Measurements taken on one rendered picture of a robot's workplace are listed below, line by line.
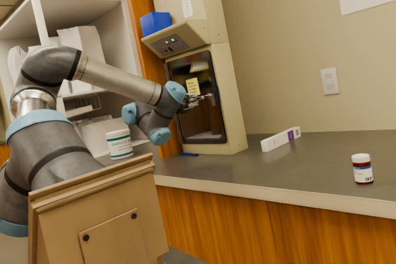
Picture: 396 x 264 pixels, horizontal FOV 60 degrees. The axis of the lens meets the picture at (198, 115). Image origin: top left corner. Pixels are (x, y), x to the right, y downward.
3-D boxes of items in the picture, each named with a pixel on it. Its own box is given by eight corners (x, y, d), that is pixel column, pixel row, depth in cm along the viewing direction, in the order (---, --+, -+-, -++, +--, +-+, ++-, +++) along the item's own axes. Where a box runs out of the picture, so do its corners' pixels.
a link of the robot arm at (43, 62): (36, 23, 97) (184, 82, 119) (25, 56, 102) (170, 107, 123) (29, 37, 88) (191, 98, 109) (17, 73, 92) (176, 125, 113)
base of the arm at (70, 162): (43, 195, 47) (19, 149, 52) (35, 257, 55) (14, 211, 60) (135, 168, 57) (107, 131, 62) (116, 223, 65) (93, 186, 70)
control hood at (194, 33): (164, 58, 163) (159, 38, 162) (211, 43, 139) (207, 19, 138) (144, 60, 156) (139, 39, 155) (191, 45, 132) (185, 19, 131)
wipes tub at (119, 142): (126, 153, 202) (121, 128, 201) (138, 154, 192) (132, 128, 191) (106, 159, 193) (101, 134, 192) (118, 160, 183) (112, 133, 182)
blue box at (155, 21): (160, 37, 161) (157, 17, 160) (173, 32, 153) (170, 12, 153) (142, 38, 154) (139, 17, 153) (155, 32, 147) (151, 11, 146)
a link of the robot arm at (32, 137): (39, 147, 54) (10, 98, 61) (15, 205, 59) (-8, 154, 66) (102, 143, 64) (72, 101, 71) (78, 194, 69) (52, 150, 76)
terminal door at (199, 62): (182, 144, 166) (165, 62, 162) (227, 143, 143) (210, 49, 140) (181, 144, 165) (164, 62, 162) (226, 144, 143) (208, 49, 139)
